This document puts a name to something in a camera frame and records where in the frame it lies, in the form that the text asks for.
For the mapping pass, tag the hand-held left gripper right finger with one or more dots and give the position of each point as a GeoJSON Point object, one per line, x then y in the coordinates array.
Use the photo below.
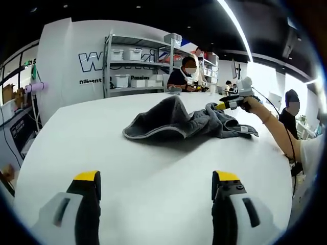
{"type": "Point", "coordinates": [237, 219]}

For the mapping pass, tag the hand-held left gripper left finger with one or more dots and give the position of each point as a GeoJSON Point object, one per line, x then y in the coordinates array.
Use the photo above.
{"type": "Point", "coordinates": [76, 217]}

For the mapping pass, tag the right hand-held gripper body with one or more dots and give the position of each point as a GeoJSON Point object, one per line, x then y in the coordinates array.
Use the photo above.
{"type": "Point", "coordinates": [244, 86]}

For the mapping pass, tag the grey towel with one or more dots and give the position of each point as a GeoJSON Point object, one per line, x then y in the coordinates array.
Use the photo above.
{"type": "Point", "coordinates": [173, 120]}

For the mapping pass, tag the stack of grey bins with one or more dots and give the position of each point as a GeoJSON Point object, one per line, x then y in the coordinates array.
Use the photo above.
{"type": "Point", "coordinates": [173, 37]}

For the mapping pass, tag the person's right hand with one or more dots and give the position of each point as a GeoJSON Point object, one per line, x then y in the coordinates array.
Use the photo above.
{"type": "Point", "coordinates": [250, 104]}

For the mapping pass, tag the black monitor stand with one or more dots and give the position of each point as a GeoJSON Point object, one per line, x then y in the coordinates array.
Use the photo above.
{"type": "Point", "coordinates": [236, 69]}

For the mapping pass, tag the grey rounded object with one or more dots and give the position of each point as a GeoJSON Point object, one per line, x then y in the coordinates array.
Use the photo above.
{"type": "Point", "coordinates": [175, 90]}

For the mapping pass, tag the ceiling light strip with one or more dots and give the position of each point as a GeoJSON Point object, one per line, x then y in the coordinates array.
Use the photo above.
{"type": "Point", "coordinates": [240, 30]}
{"type": "Point", "coordinates": [311, 80]}

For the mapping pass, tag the small cardboard box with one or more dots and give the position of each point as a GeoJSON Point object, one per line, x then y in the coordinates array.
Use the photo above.
{"type": "Point", "coordinates": [6, 176]}

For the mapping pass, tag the white table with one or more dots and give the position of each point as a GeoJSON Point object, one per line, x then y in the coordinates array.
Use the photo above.
{"type": "Point", "coordinates": [153, 183]}

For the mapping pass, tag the row of white cartons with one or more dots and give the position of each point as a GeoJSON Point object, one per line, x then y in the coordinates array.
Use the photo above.
{"type": "Point", "coordinates": [146, 83]}

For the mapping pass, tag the dark counter with sign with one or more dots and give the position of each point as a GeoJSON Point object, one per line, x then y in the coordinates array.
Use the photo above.
{"type": "Point", "coordinates": [18, 137]}

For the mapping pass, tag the white storage box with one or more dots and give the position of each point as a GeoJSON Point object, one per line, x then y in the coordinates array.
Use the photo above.
{"type": "Point", "coordinates": [135, 54]}
{"type": "Point", "coordinates": [121, 80]}
{"type": "Point", "coordinates": [117, 54]}

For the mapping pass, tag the white stand pole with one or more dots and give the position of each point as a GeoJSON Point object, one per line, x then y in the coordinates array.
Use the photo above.
{"type": "Point", "coordinates": [37, 112]}

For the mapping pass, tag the grey metal shelf rack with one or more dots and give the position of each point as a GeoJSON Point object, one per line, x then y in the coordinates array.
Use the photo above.
{"type": "Point", "coordinates": [108, 66]}

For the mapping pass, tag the white lidded bin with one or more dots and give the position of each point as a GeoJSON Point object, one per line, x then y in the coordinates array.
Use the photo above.
{"type": "Point", "coordinates": [9, 107]}

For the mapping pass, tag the purple rolled mat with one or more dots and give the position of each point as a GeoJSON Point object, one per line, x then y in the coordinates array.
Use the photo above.
{"type": "Point", "coordinates": [37, 87]}

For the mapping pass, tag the brown cardboard boxes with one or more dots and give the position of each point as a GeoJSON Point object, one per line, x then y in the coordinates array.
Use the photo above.
{"type": "Point", "coordinates": [12, 94]}

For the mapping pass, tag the green hanging cloth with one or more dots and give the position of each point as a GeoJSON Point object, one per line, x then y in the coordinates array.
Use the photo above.
{"type": "Point", "coordinates": [34, 71]}

